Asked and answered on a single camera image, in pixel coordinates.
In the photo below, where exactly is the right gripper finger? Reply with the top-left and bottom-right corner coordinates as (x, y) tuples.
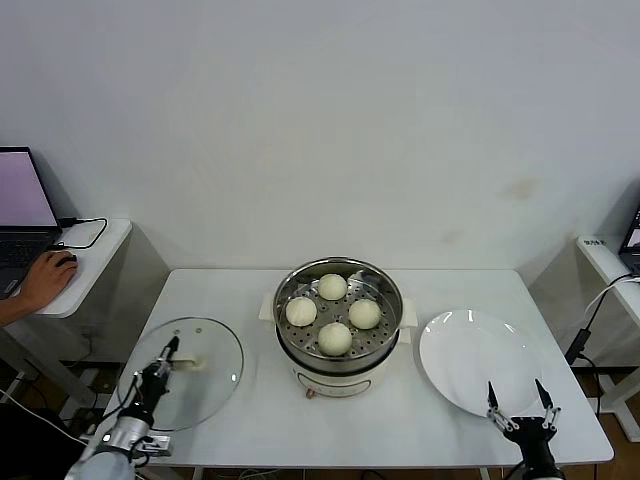
(485, 380), (519, 432)
(533, 378), (562, 431)

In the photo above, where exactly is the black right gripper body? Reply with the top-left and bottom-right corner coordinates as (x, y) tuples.
(502, 415), (559, 471)

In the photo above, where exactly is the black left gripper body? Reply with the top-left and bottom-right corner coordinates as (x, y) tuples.
(130, 365), (172, 411)

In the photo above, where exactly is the round glass pot lid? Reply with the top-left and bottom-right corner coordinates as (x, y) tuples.
(117, 316), (245, 432)

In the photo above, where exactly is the white steamed baozi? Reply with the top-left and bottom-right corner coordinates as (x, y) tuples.
(318, 273), (348, 301)
(317, 322), (353, 357)
(285, 295), (318, 326)
(347, 298), (380, 330)

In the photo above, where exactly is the person's bare forearm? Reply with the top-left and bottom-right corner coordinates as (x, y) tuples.
(0, 293), (36, 329)

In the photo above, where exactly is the stainless steel steamer basket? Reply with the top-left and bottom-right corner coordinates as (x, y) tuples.
(273, 256), (404, 362)

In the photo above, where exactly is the person's bare hand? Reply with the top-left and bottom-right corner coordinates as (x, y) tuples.
(17, 249), (81, 312)

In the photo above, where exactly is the white round plate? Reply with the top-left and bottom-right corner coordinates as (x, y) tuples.
(418, 308), (544, 419)

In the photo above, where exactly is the white rounded side table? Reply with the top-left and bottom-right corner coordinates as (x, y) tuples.
(0, 218), (134, 406)

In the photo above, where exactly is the white labelled side table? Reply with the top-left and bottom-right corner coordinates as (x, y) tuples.
(574, 234), (640, 441)

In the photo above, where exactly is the dark laptop with lit screen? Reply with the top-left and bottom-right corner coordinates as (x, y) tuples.
(0, 146), (64, 300)

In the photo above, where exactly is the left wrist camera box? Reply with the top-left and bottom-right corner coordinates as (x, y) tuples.
(133, 433), (175, 458)

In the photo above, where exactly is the black power adapter with cable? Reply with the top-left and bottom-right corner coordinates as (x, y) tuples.
(564, 272), (640, 416)

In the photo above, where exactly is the white cable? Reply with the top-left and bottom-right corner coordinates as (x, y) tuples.
(582, 274), (640, 326)

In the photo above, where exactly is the thin black looped cable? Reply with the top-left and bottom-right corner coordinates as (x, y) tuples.
(52, 217), (109, 251)

